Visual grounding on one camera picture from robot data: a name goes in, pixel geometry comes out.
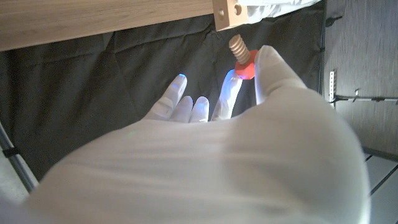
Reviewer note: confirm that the black wall hook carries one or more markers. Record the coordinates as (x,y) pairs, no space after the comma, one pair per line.
(332,21)

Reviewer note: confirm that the black wall rod with hooks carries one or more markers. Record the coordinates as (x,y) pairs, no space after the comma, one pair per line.
(367,99)

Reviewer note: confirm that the wooden screw with red head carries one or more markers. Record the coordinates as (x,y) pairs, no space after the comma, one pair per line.
(241,51)

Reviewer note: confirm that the small wooden block with holes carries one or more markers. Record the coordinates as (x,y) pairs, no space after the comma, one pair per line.
(228,15)

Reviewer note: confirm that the white perforated wall bracket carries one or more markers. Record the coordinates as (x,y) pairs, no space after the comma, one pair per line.
(332,85)

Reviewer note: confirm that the black curtain backdrop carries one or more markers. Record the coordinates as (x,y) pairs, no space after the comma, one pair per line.
(93,93)

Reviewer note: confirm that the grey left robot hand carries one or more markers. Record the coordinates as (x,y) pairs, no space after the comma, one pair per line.
(270,9)

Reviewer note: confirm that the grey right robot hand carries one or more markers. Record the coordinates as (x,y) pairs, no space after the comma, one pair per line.
(217,171)

